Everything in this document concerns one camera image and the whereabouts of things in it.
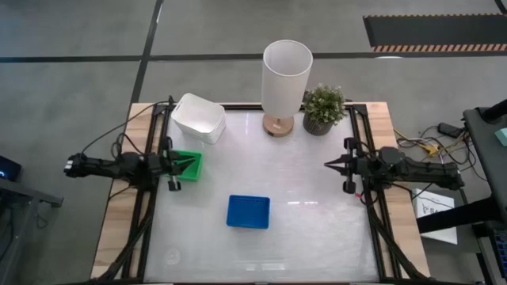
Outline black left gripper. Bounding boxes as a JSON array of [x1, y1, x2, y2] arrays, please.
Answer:
[[148, 136, 197, 192]]

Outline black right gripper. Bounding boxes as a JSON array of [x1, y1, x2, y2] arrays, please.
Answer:
[[323, 137, 374, 195]]

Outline green plastic slotted basket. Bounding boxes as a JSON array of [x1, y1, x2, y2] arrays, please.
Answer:
[[170, 150, 204, 183]]

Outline white plastic handled bin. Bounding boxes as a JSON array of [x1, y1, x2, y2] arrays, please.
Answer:
[[173, 117, 227, 146], [170, 93, 227, 135]]

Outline blue plastic slotted basket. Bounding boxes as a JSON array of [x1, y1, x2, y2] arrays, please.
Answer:
[[226, 194, 272, 230]]

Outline potted plant grey ribbed pot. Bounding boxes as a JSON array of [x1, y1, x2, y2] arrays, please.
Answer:
[[303, 82, 348, 137]]

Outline light wooden table board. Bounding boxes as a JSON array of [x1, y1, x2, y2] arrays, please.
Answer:
[[90, 102, 167, 280], [350, 101, 431, 278]]

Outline tall white cylinder lamp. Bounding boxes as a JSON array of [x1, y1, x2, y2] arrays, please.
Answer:
[[261, 39, 314, 139]]

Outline white cardboard box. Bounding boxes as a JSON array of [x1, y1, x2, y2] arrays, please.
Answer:
[[411, 188, 459, 245]]

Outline black power adapter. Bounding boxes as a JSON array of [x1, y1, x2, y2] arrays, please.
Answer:
[[437, 122, 464, 139]]

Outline black side table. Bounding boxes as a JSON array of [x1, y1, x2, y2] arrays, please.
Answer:
[[462, 98, 507, 234]]

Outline grey metal stand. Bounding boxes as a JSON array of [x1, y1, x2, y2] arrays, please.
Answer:
[[0, 177, 64, 209]]

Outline black device blue light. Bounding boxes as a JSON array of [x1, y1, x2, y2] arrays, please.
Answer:
[[0, 155, 23, 183]]

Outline black aluminium station frame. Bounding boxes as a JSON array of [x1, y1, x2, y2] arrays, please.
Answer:
[[118, 101, 431, 284]]

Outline black looped camera cable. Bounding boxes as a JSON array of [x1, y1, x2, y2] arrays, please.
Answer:
[[110, 132, 135, 159]]

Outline long black arm cable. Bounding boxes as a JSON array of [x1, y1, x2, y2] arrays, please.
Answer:
[[80, 96, 176, 156]]

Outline tangled floor cables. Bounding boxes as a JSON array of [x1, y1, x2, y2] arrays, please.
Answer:
[[394, 124, 473, 167]]

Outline black cable bundle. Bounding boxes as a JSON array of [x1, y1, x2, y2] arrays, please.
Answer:
[[94, 213, 154, 284], [366, 197, 427, 282]]

